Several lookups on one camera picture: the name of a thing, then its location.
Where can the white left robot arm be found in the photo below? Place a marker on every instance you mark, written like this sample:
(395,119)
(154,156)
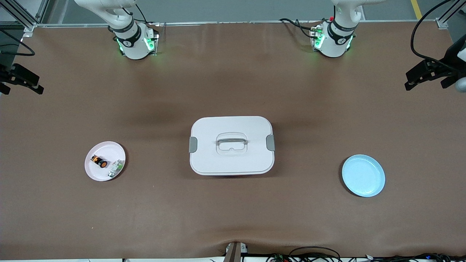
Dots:
(335,43)

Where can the green and clear switch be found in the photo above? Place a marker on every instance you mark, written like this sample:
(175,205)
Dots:
(117,167)

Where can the black orange small motor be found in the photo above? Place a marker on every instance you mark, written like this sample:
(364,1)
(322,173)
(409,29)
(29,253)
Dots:
(98,161)

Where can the pink round plate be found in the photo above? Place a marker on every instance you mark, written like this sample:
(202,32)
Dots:
(105,149)

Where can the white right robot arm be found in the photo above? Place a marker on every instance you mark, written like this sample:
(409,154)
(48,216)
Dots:
(133,43)

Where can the brown camera mount post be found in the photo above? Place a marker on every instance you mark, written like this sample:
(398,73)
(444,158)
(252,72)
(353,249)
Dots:
(233,253)

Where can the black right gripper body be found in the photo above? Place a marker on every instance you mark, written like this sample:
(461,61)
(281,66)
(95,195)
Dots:
(4,74)

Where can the aluminium frame profile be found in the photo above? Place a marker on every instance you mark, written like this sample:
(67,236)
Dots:
(445,20)
(25,18)

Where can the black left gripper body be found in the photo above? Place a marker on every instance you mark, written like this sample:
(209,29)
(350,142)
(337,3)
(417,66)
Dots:
(448,62)

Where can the white lidded storage box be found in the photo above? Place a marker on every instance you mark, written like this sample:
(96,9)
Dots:
(218,160)

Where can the light blue round plate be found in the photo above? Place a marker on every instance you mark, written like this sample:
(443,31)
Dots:
(364,176)

